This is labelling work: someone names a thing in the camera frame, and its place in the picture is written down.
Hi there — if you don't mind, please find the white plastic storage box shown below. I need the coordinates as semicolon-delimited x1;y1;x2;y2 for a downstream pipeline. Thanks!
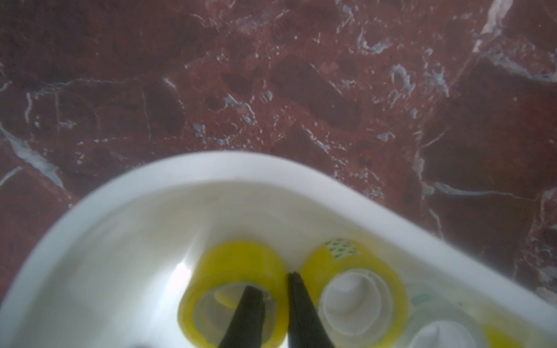
1;152;556;347

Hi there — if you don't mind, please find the transparent tape roll five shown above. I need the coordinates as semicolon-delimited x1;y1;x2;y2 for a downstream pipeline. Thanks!
178;240;289;347

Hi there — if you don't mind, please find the transparent tape roll three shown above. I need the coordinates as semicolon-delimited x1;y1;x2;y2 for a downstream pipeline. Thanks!
300;239;408;347

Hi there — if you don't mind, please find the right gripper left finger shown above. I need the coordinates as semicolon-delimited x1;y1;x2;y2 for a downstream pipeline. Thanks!
218;286;265;348

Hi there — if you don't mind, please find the transparent tape roll two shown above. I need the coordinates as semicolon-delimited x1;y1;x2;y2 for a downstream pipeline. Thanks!
393;295;490;348

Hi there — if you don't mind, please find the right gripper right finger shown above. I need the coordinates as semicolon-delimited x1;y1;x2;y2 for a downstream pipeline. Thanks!
287;272;334;348

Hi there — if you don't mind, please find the transparent tape roll one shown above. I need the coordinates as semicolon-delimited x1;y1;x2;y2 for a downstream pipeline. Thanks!
481;325;524;348

